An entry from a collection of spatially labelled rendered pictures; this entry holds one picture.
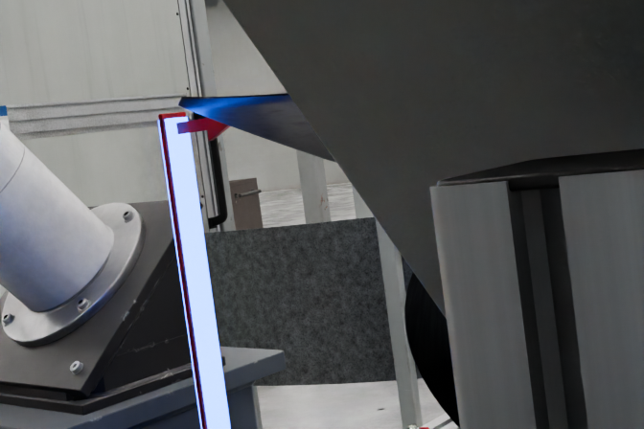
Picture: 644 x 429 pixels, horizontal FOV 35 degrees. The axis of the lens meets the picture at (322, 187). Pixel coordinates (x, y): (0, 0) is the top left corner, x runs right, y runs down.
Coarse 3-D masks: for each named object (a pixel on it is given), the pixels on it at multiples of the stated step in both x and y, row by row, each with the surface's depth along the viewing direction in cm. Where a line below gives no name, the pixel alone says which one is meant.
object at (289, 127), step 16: (240, 96) 58; (256, 96) 57; (272, 96) 57; (288, 96) 57; (208, 112) 62; (224, 112) 61; (240, 112) 61; (256, 112) 61; (272, 112) 61; (288, 112) 61; (240, 128) 66; (256, 128) 66; (272, 128) 66; (288, 128) 66; (304, 128) 66; (288, 144) 69; (304, 144) 69; (320, 144) 69
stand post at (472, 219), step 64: (448, 192) 19; (512, 192) 18; (576, 192) 17; (640, 192) 17; (448, 256) 19; (512, 256) 18; (576, 256) 17; (640, 256) 17; (448, 320) 19; (512, 320) 18; (576, 320) 18; (640, 320) 17; (512, 384) 18; (576, 384) 19; (640, 384) 17
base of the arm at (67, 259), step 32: (0, 128) 100; (0, 160) 99; (32, 160) 103; (0, 192) 99; (32, 192) 101; (64, 192) 105; (0, 224) 99; (32, 224) 101; (64, 224) 104; (96, 224) 108; (128, 224) 110; (0, 256) 101; (32, 256) 102; (64, 256) 104; (96, 256) 106; (128, 256) 105; (32, 288) 104; (64, 288) 105; (96, 288) 105; (32, 320) 107; (64, 320) 104
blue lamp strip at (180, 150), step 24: (168, 120) 73; (168, 144) 73; (192, 168) 75; (192, 192) 74; (192, 216) 74; (192, 240) 74; (192, 264) 74; (192, 288) 74; (192, 312) 74; (216, 336) 75; (216, 360) 75; (216, 384) 75; (216, 408) 75
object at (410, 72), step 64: (256, 0) 27; (320, 0) 26; (384, 0) 25; (448, 0) 24; (512, 0) 24; (576, 0) 23; (640, 0) 22; (320, 64) 28; (384, 64) 27; (448, 64) 26; (512, 64) 25; (576, 64) 24; (640, 64) 23; (320, 128) 30; (384, 128) 29; (448, 128) 28; (512, 128) 27; (576, 128) 26; (640, 128) 25; (384, 192) 31
